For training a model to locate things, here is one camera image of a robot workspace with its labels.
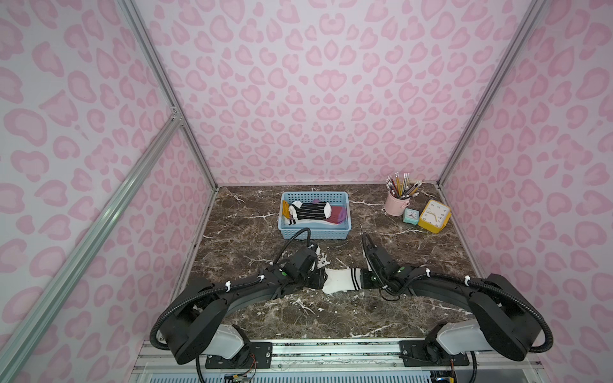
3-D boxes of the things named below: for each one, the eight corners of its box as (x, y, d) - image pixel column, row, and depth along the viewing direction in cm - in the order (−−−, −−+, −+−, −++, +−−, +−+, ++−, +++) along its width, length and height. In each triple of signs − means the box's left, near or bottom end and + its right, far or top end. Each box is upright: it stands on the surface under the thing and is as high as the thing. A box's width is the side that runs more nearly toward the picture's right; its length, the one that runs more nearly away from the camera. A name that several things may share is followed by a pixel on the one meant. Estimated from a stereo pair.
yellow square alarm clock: (415, 225, 107) (417, 220, 104) (426, 203, 115) (428, 198, 112) (441, 237, 103) (444, 232, 100) (450, 213, 111) (454, 208, 108)
